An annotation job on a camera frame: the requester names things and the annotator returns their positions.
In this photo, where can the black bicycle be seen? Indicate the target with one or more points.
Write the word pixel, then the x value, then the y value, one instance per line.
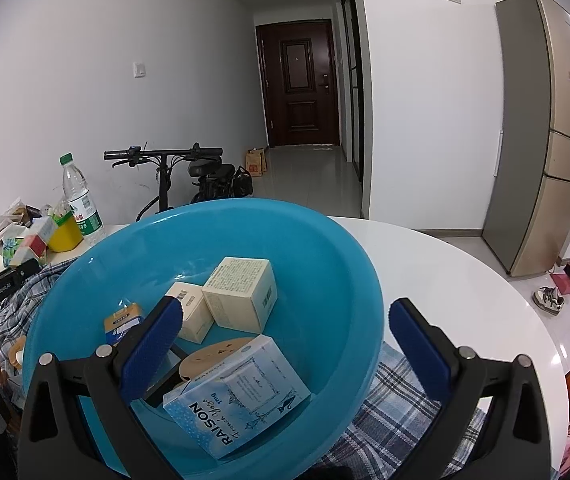
pixel 165 170

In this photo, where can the small cream box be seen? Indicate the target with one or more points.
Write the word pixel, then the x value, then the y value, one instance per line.
pixel 194 321

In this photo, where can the black bag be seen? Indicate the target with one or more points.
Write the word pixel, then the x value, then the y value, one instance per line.
pixel 242 182

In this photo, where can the clear water bottle green cap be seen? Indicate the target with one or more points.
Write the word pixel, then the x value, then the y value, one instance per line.
pixel 81 200

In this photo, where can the blue white printed box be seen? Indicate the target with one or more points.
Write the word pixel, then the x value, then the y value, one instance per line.
pixel 245 395

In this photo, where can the brown paper bag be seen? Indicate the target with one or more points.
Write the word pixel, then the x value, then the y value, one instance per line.
pixel 256 162

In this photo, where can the brown perforated round disc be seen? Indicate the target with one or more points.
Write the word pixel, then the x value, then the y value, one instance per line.
pixel 205 360

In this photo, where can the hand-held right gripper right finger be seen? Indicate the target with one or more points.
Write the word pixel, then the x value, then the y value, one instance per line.
pixel 417 345

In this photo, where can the dark framed glass door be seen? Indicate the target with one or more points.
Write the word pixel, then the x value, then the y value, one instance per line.
pixel 352 85

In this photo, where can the yellow container green rim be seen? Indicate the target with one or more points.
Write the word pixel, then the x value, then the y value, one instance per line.
pixel 65 237

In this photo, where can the gold grey refrigerator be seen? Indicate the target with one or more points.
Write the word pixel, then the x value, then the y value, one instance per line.
pixel 540 135

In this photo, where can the white red small box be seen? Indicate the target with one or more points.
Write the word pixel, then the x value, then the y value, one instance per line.
pixel 40 237

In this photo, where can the white light switch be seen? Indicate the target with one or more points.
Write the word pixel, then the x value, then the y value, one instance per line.
pixel 139 69

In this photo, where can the grey sneaker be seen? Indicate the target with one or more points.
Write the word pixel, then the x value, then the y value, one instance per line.
pixel 549 301

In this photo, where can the large cream cube box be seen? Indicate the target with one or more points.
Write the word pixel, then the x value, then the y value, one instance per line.
pixel 240 295

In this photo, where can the small orange blue carton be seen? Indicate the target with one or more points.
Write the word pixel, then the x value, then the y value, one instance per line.
pixel 122 322

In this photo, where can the blue plastic basin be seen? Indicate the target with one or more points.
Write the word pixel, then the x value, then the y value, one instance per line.
pixel 315 260

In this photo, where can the dark brown entrance door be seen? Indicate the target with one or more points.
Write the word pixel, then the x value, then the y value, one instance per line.
pixel 297 85

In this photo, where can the green tissue pack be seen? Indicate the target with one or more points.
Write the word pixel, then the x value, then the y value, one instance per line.
pixel 15 251

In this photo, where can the blue plaid cloth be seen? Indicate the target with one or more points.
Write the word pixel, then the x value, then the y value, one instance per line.
pixel 390 425

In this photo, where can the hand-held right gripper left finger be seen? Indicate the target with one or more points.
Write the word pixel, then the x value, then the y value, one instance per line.
pixel 152 345

